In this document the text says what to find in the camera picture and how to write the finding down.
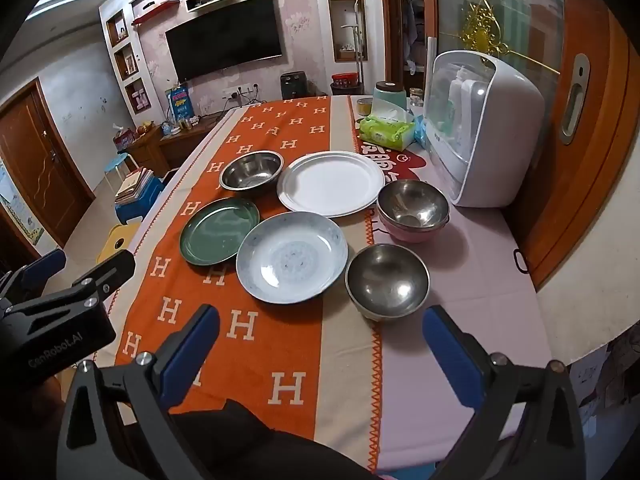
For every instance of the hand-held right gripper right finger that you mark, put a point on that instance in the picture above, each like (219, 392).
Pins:
(450, 360)

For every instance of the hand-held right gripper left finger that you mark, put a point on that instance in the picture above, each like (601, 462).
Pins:
(195, 350)

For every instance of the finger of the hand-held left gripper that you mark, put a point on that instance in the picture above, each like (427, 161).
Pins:
(47, 262)
(112, 270)

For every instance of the round steel bowl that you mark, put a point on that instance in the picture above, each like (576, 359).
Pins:
(387, 280)

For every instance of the green plate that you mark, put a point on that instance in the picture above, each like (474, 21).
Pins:
(220, 230)

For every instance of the pale blue patterned plate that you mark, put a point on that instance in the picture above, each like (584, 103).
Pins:
(292, 257)

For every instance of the steel bowl with pink reflection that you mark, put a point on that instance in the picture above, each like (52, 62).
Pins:
(412, 202)

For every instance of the white plate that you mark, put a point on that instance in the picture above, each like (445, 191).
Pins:
(330, 182)

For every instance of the yellow plastic stool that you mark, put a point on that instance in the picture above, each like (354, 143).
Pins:
(117, 240)

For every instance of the pink printed tablecloth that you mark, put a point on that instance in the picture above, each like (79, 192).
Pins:
(450, 280)

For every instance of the blue plastic stool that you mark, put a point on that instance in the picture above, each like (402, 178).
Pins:
(147, 197)

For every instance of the orange letter-print blanket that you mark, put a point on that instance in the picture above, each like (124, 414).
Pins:
(280, 340)

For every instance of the stack of books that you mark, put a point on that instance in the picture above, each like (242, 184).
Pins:
(134, 182)

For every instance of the wooden entrance door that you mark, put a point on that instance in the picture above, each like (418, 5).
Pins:
(40, 160)

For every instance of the dark cloth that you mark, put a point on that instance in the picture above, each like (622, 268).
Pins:
(260, 440)

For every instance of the black elastic loop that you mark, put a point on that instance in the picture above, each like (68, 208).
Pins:
(515, 260)

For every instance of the pink toy box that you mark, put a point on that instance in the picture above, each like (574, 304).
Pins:
(125, 139)

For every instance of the wooden tv cabinet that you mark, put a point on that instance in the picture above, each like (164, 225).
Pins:
(165, 147)

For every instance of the flat-bottomed steel bowl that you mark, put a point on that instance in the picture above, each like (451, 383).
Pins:
(250, 167)

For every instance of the blue picture box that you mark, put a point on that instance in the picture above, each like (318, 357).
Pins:
(179, 102)

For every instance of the wooden sliding glass door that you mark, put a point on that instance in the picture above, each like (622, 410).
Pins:
(590, 185)

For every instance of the blue wipes packet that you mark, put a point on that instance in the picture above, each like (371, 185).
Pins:
(421, 132)

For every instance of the green tissue packet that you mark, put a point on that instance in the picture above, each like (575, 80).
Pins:
(382, 132)

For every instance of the white bottle sterilizer appliance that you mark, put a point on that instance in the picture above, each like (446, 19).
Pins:
(505, 125)

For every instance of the small yellow jar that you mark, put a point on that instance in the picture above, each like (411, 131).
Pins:
(365, 106)

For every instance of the teal canister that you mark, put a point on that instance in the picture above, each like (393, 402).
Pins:
(389, 97)

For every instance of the red lidded containers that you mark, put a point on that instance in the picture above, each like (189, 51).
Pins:
(345, 82)

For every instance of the colourful wall poster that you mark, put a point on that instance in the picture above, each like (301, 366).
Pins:
(20, 205)

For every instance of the black wall television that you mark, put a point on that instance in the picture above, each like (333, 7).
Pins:
(225, 37)

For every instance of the red wall shelf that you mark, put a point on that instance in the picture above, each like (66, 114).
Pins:
(155, 11)

